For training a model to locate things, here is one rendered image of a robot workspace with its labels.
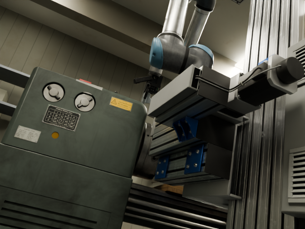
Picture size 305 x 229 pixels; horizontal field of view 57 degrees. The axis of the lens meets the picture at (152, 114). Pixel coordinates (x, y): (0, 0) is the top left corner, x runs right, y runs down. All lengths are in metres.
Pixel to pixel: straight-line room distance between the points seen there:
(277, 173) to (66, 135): 0.90
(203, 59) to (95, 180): 0.69
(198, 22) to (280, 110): 0.74
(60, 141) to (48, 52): 3.88
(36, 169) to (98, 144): 0.28
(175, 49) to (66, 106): 0.58
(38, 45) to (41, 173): 4.02
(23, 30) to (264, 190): 4.85
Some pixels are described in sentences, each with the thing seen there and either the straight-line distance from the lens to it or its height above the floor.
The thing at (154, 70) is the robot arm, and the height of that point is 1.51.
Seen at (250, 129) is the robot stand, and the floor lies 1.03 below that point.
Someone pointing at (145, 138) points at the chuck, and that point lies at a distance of 1.49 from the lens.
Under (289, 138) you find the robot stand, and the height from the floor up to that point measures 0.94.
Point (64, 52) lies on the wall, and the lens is 5.17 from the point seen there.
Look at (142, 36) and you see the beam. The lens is 4.15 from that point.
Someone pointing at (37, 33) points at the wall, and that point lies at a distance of 5.28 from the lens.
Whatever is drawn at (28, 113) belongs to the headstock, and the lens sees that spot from 1.37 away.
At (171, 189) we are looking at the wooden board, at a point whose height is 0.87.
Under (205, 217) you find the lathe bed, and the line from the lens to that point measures 1.56.
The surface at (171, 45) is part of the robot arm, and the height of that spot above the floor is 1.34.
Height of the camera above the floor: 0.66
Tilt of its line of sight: 22 degrees up
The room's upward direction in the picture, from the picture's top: 13 degrees clockwise
